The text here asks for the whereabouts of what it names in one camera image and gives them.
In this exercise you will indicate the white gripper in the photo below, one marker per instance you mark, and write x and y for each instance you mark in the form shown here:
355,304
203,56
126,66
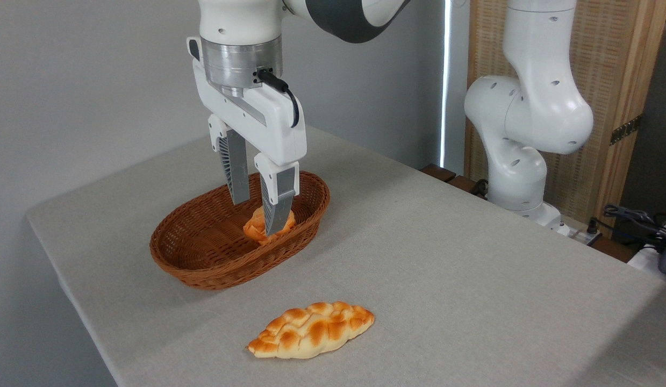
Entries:
268,126

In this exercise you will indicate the long braided bread loaf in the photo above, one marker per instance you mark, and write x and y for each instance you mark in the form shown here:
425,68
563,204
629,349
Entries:
311,330

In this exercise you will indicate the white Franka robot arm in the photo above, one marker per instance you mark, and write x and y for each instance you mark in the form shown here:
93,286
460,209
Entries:
526,107

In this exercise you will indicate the small orange bread roll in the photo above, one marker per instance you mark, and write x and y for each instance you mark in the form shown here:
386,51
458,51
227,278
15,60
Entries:
255,228

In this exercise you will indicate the brown wicker oval basket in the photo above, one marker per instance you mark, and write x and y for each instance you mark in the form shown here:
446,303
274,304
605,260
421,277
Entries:
203,242

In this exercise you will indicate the grey linen tablecloth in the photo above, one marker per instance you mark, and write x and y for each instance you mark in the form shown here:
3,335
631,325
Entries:
445,279

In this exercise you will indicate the brass screen hinge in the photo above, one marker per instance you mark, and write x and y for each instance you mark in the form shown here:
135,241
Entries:
625,129

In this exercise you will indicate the rattan wooden folding screen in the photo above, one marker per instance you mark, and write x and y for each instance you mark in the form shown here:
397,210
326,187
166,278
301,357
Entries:
612,59

